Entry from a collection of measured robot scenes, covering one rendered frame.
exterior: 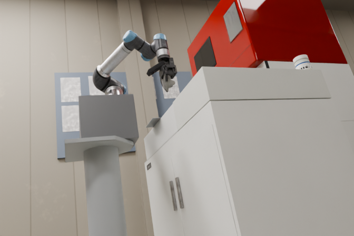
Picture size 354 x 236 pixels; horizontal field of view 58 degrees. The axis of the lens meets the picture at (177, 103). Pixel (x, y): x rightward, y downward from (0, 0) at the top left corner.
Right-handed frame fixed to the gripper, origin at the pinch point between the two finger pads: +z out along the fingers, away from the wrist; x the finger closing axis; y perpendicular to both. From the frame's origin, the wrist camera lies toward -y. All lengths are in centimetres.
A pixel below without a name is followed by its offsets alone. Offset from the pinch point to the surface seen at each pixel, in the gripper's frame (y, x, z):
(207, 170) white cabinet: -4, -37, 53
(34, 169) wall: -72, 192, -8
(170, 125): -4.1, -7.4, 23.1
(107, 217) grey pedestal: -39, -5, 61
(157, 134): -4.1, 13.0, 21.1
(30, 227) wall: -76, 192, 46
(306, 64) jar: 53, -48, 10
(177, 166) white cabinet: -4.5, -8.2, 44.2
